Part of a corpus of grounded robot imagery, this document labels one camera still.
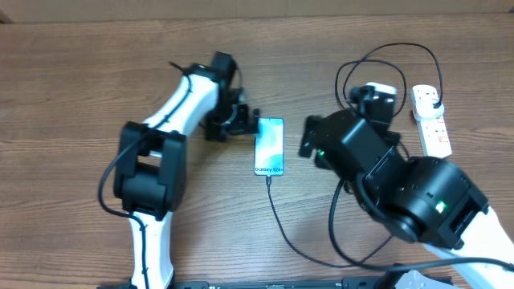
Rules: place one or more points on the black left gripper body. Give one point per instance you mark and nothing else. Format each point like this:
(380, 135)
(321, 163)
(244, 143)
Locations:
(235, 119)

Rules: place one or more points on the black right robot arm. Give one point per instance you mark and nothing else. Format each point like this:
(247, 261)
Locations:
(420, 199)

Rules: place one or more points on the white power strip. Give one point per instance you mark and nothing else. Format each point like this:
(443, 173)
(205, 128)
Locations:
(432, 133)

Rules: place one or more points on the white charger plug adapter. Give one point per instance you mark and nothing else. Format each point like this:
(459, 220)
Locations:
(428, 109)

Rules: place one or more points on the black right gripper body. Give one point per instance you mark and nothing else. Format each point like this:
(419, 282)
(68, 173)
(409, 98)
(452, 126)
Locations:
(316, 134)

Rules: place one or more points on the Samsung Galaxy smartphone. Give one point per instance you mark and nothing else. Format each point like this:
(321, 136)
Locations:
(269, 147)

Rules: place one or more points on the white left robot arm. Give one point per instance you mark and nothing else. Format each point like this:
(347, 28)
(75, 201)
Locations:
(150, 167)

